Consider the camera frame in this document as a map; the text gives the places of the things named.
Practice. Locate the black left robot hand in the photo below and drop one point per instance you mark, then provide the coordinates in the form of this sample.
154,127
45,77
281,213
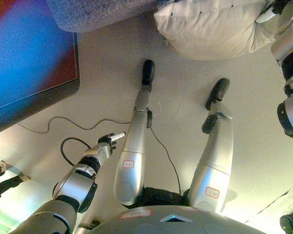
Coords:
105,147

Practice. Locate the silver right robot leg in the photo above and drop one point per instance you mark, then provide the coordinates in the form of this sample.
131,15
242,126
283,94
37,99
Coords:
215,165

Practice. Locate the glossy dark wooden table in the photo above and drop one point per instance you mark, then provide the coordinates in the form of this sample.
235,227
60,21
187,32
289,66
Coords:
27,61

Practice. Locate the black right robot foot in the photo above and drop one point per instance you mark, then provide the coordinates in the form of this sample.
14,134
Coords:
218,91

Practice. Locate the grey fabric tub armchair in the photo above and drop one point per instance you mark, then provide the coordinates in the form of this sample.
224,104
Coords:
100,14

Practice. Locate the silver left robot leg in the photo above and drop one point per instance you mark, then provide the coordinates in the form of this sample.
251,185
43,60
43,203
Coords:
134,151

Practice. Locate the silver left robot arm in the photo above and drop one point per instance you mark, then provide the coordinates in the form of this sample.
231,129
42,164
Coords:
70,185

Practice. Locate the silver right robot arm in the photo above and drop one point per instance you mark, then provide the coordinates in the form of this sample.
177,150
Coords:
290,48

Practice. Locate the silver robot leg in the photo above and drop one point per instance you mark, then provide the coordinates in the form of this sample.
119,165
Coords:
134,151
215,165

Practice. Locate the black left robot foot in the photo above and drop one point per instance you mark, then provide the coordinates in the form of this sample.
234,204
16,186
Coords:
148,73

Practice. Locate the white thread on floor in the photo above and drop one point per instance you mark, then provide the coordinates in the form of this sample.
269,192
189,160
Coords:
158,109

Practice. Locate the grey robot torso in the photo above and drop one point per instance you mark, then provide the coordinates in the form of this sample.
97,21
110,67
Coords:
161,224

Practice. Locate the beige fringed throw pillow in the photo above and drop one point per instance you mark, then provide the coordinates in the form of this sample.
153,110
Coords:
210,31

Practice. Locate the black robot foot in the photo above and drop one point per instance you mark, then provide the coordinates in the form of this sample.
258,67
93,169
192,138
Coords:
148,73
218,91

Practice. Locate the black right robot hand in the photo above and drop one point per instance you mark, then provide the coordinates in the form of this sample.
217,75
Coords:
274,8

